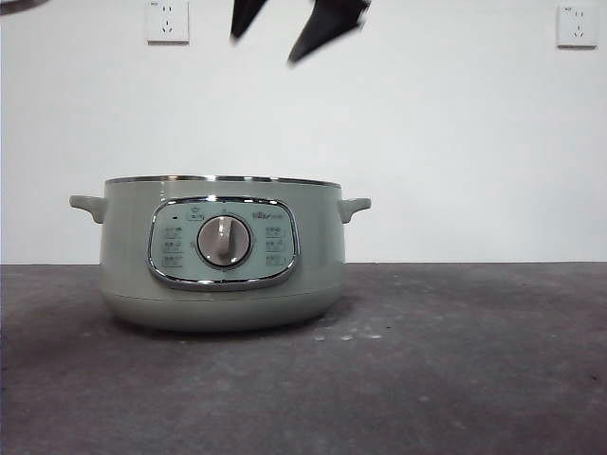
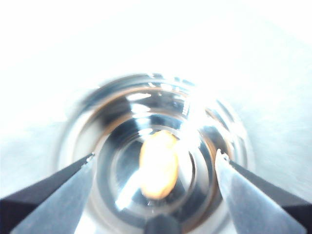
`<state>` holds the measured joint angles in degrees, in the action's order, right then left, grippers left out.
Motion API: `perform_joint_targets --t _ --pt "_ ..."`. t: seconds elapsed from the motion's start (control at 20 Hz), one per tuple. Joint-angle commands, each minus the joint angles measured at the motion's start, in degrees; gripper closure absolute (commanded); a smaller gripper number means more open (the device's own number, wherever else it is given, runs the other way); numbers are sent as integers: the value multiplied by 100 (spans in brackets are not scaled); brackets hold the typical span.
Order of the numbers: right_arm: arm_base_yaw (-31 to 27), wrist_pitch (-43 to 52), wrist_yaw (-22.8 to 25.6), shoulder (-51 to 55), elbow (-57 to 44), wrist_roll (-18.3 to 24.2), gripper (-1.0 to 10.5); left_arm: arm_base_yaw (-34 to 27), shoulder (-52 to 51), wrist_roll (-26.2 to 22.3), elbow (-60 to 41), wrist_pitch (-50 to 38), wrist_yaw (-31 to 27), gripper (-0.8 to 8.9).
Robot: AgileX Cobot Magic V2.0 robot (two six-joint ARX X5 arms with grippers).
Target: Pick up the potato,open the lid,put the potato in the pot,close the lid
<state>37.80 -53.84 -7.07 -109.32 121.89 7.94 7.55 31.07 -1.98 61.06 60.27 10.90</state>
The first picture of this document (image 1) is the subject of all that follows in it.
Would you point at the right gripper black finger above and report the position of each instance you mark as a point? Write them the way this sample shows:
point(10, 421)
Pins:
point(246, 16)
point(327, 28)

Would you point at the glass lid with green knob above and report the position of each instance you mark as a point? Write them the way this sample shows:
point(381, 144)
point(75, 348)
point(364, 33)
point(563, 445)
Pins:
point(19, 6)

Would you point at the sage green electric cooking pot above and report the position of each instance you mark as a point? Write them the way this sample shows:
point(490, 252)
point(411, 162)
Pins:
point(128, 246)

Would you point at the white wall socket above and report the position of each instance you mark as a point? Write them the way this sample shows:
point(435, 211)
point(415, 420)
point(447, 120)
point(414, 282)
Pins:
point(167, 23)
point(577, 26)

